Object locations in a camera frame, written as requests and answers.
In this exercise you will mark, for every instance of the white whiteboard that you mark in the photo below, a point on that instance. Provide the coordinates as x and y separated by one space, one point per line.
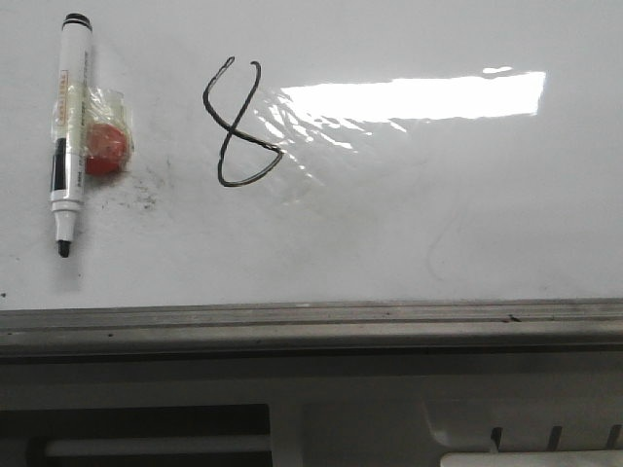
334 174

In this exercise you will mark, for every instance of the white plastic slotted base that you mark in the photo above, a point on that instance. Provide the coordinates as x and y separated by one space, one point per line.
373 410

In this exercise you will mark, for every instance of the white black whiteboard marker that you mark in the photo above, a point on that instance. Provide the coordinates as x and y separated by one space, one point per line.
70 128

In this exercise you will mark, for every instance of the red magnet taped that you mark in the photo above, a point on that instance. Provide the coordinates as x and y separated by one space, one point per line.
108 144

